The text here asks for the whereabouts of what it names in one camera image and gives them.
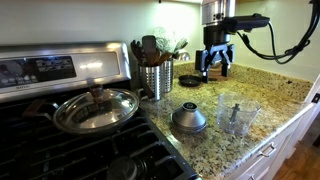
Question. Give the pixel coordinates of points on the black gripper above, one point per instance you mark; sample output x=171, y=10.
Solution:
x=216, y=38

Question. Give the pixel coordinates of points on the grey chopper blade shaft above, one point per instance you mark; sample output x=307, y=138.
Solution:
x=235, y=113

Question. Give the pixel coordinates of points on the grey conical chopper cap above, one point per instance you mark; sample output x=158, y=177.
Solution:
x=188, y=118

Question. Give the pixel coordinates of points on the clear plastic chopper container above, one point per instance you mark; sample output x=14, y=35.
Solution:
x=225, y=116

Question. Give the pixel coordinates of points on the black round burner cap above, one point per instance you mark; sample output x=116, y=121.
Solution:
x=121, y=168

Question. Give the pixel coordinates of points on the shiny steel ladle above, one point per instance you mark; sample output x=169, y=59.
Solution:
x=183, y=56

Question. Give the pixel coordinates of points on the grey serving spoon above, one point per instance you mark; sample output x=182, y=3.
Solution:
x=180, y=46

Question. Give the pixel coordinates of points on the perforated steel utensil holder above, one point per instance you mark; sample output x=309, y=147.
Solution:
x=150, y=78
x=167, y=75

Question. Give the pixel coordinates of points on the wooden spoon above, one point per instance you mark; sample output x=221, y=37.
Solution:
x=164, y=57

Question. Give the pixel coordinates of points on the under-cabinet light strip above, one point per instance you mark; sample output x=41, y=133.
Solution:
x=186, y=1

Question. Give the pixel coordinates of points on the dark brown spatula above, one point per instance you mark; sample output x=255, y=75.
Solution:
x=150, y=46

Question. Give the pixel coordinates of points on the base cabinet with drawers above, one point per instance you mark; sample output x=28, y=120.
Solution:
x=286, y=143

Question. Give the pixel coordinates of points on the stainless steel gas stove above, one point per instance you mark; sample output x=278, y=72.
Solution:
x=96, y=65

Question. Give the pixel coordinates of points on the shiny steel pan lid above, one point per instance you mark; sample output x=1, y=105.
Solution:
x=100, y=111

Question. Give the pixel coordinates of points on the black cast iron stove grate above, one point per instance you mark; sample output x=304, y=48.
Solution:
x=66, y=150

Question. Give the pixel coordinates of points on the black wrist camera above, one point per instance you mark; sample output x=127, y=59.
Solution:
x=246, y=22

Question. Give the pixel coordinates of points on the small black wall plate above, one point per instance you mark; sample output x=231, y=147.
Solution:
x=316, y=98

